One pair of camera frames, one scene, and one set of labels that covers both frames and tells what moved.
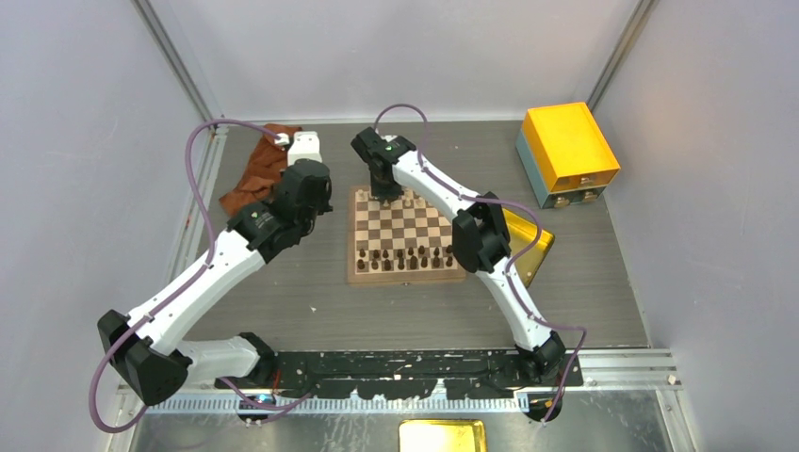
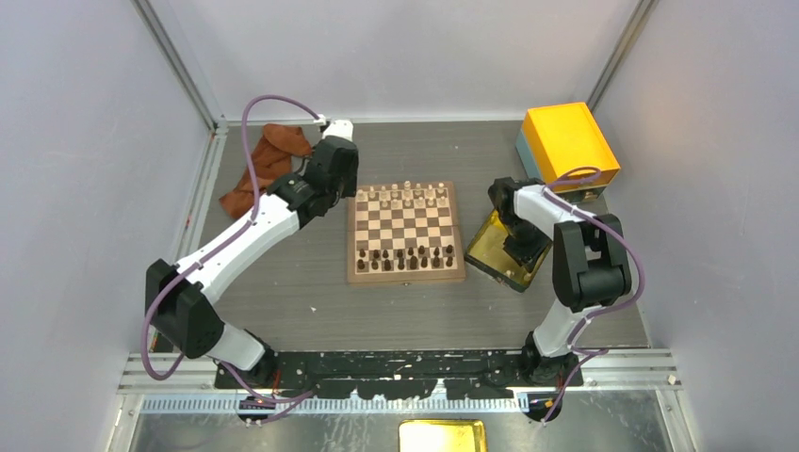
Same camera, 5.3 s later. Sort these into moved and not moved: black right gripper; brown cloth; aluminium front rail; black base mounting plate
Moved: black right gripper
Not moved: aluminium front rail; brown cloth; black base mounting plate
